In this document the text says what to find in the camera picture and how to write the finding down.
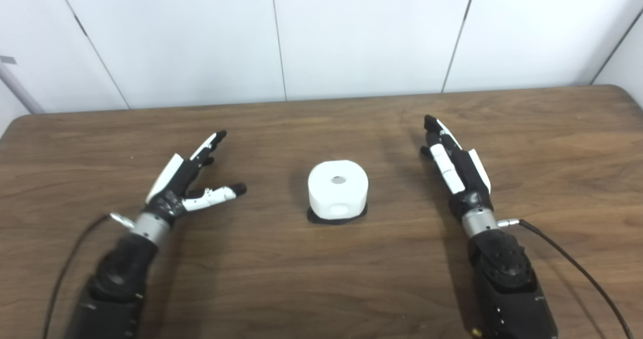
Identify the black plastic holder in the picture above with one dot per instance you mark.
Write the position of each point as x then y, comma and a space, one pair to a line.
321, 220

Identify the round white plastic piece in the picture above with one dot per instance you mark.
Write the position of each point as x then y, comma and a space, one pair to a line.
336, 196

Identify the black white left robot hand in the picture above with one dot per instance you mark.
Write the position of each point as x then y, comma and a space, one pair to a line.
168, 188

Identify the small grey tape piece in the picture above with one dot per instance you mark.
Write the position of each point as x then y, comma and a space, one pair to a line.
7, 60

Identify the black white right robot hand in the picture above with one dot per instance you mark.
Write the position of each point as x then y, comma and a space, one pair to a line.
469, 183

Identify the grey wall corner trim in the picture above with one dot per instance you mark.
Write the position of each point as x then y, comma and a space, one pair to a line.
20, 90

